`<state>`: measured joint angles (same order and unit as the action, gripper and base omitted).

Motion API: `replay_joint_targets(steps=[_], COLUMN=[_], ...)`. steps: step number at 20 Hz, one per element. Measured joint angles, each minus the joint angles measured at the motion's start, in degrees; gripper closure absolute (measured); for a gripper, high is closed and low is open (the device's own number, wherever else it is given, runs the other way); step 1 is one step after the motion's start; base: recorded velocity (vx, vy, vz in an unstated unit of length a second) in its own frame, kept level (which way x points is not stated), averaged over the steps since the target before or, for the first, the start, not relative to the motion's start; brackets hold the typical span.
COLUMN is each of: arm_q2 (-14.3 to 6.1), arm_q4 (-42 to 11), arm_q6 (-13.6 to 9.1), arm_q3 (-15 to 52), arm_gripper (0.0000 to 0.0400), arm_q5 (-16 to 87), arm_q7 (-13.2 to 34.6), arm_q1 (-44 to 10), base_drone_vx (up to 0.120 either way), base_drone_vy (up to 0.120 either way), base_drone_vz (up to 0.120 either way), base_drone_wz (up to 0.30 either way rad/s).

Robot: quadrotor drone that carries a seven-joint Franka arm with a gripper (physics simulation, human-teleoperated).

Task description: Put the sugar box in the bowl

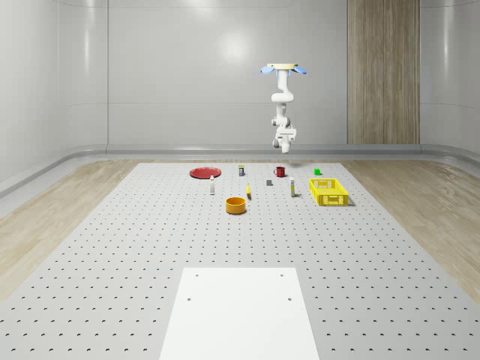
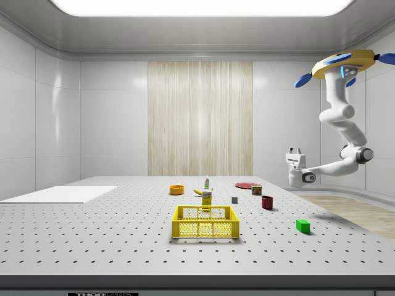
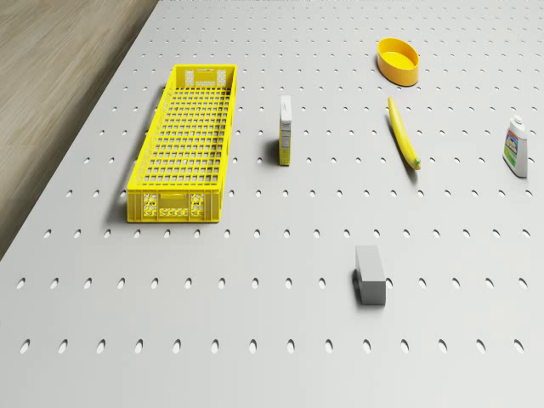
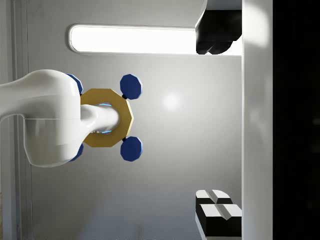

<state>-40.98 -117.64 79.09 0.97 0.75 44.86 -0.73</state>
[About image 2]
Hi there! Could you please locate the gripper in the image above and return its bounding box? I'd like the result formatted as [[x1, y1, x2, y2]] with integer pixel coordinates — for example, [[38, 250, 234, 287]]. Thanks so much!
[[285, 147, 307, 171]]

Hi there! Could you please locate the yellow carton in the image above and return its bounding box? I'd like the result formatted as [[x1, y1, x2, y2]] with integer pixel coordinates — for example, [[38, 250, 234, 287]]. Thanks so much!
[[201, 190, 212, 212]]

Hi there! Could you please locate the yellow basket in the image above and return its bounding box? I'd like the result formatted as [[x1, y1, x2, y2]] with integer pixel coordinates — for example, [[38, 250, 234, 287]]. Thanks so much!
[[171, 205, 241, 240]]

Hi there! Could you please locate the drone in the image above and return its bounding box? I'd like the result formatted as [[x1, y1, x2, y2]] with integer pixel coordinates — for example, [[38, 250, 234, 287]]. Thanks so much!
[[294, 49, 395, 89]]

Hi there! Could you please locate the white board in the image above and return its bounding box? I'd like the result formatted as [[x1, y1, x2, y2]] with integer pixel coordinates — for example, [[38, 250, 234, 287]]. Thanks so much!
[[0, 186, 119, 204]]

